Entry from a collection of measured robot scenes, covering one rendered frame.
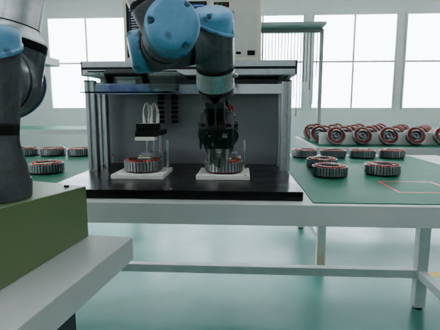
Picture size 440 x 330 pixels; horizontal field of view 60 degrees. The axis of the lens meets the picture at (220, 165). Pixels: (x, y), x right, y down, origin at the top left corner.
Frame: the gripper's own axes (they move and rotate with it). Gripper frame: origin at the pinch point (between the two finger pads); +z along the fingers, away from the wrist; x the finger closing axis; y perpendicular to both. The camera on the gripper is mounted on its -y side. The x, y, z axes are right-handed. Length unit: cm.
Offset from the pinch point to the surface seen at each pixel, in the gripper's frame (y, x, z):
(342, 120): -569, 200, 338
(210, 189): 2.2, -2.3, 7.1
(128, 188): 2.5, -22.5, 6.9
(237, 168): -13.4, 4.1, 13.0
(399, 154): -65, 74, 46
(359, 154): -66, 57, 47
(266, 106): -47, 14, 12
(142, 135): -24.9, -25.3, 9.7
